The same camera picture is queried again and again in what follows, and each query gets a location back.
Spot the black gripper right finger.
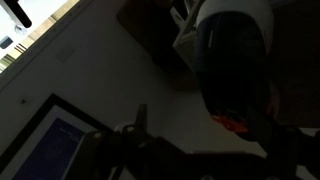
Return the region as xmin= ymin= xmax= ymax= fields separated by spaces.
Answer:
xmin=248 ymin=106 xmax=303 ymax=180

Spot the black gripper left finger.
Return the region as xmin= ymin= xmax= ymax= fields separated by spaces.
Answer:
xmin=66 ymin=103 xmax=201 ymax=180

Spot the black shoe with white sole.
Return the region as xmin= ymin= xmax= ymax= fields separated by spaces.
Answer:
xmin=193 ymin=0 xmax=278 ymax=143

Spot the black framed picture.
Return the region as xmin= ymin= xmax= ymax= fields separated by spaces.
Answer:
xmin=0 ymin=92 xmax=115 ymax=180

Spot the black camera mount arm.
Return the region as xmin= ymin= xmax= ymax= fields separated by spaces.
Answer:
xmin=2 ymin=0 xmax=34 ymax=30

